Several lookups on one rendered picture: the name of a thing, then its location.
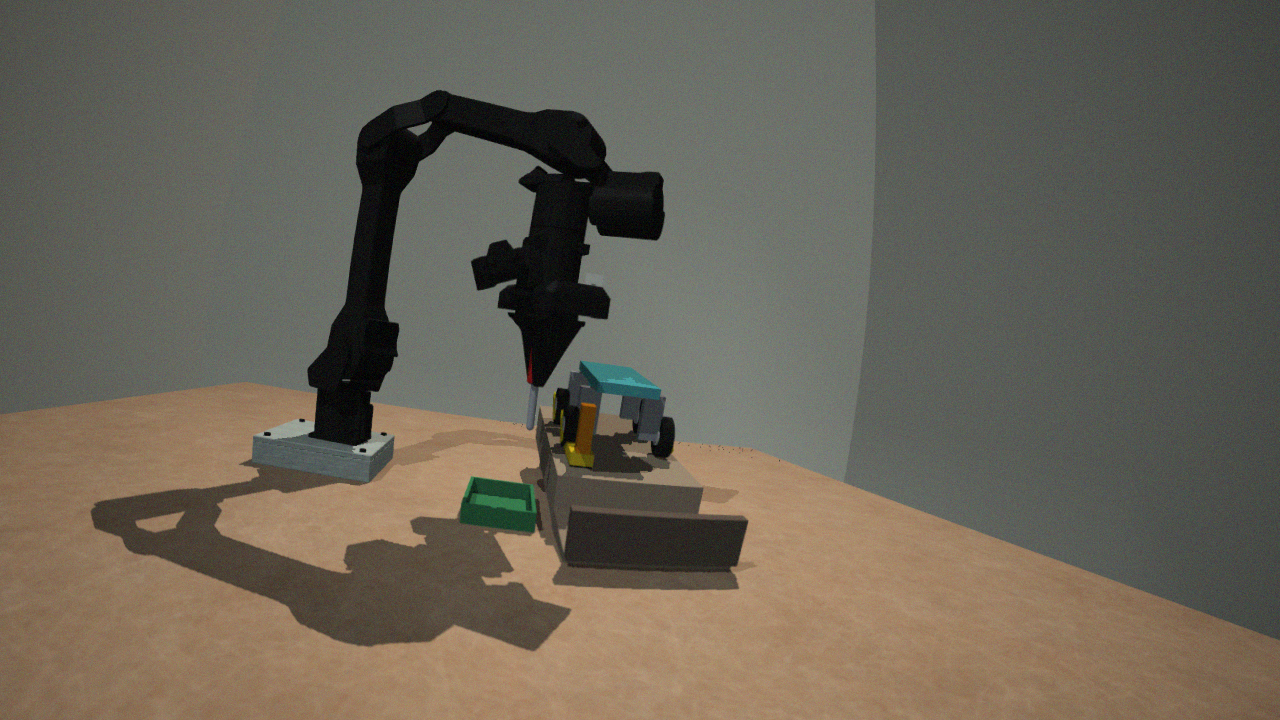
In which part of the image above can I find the green tray floor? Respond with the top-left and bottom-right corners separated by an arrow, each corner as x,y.
468,491 -> 530,511

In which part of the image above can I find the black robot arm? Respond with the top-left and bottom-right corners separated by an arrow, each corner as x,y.
308,90 -> 666,446

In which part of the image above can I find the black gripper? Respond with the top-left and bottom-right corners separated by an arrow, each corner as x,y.
498,225 -> 611,387

